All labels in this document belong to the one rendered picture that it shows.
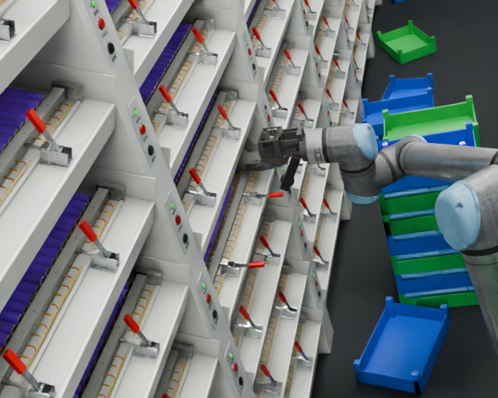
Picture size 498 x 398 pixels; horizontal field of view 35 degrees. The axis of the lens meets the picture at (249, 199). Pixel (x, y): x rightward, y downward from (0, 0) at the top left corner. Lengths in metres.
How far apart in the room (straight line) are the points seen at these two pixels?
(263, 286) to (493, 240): 0.72
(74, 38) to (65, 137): 0.16
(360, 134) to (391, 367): 0.84
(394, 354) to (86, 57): 1.57
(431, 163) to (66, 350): 1.04
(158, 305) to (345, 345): 1.24
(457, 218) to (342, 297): 1.33
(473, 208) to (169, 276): 0.57
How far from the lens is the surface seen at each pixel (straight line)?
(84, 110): 1.30
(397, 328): 2.63
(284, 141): 2.01
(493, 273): 1.57
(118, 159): 1.38
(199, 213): 1.67
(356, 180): 2.02
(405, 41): 4.41
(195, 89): 1.73
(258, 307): 2.00
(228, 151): 1.87
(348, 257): 2.95
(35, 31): 1.15
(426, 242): 2.50
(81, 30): 1.27
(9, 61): 1.08
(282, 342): 2.18
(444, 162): 1.85
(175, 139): 1.56
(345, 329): 2.67
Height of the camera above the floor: 1.83
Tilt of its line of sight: 33 degrees down
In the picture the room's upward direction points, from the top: 18 degrees counter-clockwise
